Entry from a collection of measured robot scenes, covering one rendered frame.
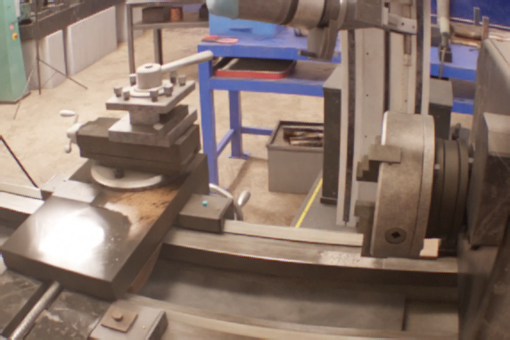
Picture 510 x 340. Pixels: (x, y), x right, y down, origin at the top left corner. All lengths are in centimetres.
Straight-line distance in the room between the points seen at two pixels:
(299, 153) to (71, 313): 218
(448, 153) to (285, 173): 225
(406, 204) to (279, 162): 226
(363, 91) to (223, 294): 104
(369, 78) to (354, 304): 102
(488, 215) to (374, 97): 138
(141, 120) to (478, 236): 84
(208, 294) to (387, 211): 57
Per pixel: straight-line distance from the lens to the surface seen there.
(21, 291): 112
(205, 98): 292
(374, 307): 122
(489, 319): 83
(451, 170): 87
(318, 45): 83
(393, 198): 82
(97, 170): 137
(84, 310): 103
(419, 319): 122
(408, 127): 87
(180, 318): 103
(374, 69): 201
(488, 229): 72
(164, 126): 120
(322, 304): 123
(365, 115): 207
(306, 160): 302
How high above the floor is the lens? 154
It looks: 26 degrees down
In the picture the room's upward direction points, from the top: 2 degrees counter-clockwise
